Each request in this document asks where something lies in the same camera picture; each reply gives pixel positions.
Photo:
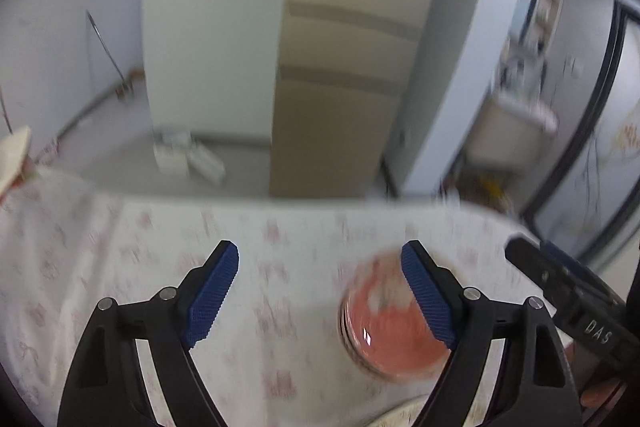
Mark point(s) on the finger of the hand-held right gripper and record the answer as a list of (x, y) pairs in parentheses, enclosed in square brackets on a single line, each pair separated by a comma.
[(525, 257), (567, 258)]

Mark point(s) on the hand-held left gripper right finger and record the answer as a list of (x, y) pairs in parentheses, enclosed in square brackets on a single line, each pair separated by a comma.
[(430, 302)]

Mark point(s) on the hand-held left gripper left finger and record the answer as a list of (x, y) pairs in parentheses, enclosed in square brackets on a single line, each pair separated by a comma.
[(212, 302)]

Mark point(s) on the white black-rimmed plate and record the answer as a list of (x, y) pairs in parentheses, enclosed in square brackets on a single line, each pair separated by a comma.
[(395, 413)]

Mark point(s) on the person's right hand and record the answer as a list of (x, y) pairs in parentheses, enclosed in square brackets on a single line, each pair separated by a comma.
[(597, 394)]

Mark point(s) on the yellow plastic item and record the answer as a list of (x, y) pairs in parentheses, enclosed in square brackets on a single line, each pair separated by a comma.
[(492, 189)]

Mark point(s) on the pink printed tablecloth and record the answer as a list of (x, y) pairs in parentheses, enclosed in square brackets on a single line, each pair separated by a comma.
[(150, 257)]

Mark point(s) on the patterned frosted glass door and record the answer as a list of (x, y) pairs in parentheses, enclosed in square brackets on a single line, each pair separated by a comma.
[(610, 157)]

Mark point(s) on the beige vanity cabinet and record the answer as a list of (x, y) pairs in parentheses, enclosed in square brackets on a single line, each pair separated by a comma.
[(510, 132)]

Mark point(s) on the white and pink cloth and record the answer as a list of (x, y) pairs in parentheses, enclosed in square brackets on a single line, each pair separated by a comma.
[(542, 117)]

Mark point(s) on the white cardboard box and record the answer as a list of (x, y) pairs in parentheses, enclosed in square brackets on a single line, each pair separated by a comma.
[(170, 154)]

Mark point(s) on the small cardboard box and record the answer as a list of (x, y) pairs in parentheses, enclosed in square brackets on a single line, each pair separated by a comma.
[(127, 82)]

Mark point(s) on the bathroom mirror cabinet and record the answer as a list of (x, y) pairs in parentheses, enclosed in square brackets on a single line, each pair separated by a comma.
[(537, 12)]

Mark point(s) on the gold refrigerator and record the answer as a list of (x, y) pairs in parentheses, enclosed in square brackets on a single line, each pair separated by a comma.
[(345, 57)]

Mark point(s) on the thin dark pole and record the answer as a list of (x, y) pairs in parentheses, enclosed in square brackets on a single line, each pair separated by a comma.
[(4, 112)]

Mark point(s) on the metal mop pole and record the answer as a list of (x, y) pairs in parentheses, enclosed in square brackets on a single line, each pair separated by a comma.
[(102, 42)]

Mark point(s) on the black door frame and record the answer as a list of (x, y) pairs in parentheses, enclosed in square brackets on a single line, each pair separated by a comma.
[(575, 147)]

